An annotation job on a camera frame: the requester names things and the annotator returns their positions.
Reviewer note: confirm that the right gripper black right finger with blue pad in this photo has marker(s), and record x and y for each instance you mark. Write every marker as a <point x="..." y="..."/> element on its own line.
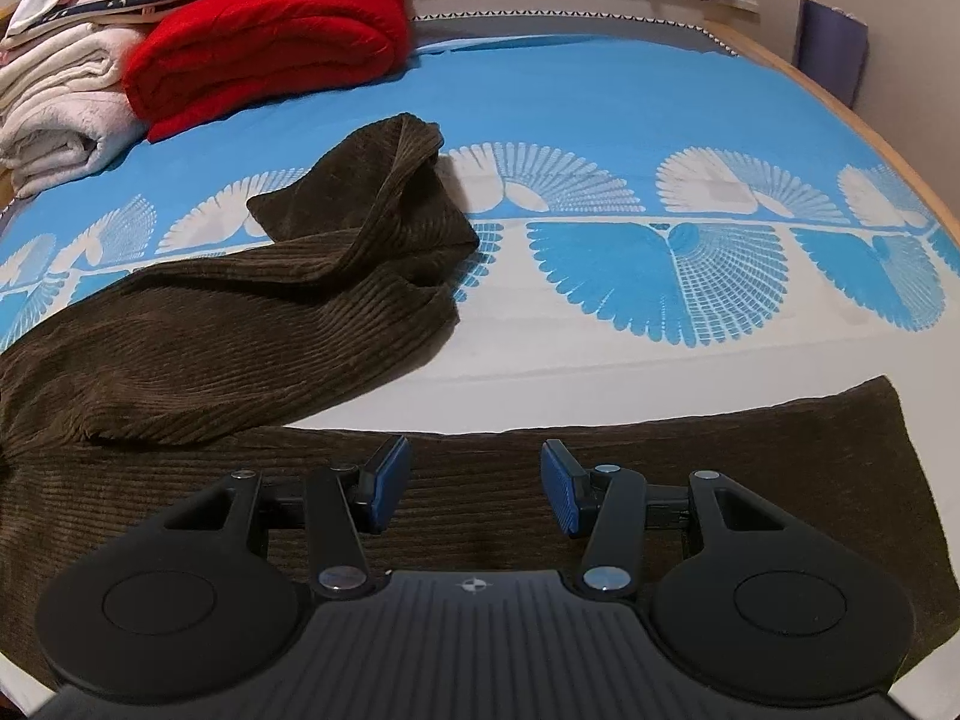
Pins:
<point x="731" y="538"/>

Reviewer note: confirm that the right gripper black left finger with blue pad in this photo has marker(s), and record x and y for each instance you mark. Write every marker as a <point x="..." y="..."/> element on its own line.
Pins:
<point x="333" y="506"/>

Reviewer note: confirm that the brown corduroy pants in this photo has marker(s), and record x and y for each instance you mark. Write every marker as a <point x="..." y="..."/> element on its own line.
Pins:
<point x="143" y="393"/>

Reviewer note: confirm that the blue white patterned bedsheet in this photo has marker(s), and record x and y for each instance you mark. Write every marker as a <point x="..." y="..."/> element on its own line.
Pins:
<point x="663" y="232"/>

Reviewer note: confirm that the white folded towel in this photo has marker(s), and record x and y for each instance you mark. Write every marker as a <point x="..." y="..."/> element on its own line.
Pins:
<point x="64" y="112"/>

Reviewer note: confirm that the grey mattress with trim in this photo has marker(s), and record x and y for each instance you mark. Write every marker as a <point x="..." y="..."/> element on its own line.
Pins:
<point x="431" y="33"/>

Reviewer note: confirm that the red knitted blanket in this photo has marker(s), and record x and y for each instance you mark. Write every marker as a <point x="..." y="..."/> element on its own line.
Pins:
<point x="214" y="57"/>

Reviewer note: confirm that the purple rolled mat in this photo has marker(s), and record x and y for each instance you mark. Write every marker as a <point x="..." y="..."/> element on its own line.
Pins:
<point x="832" y="48"/>

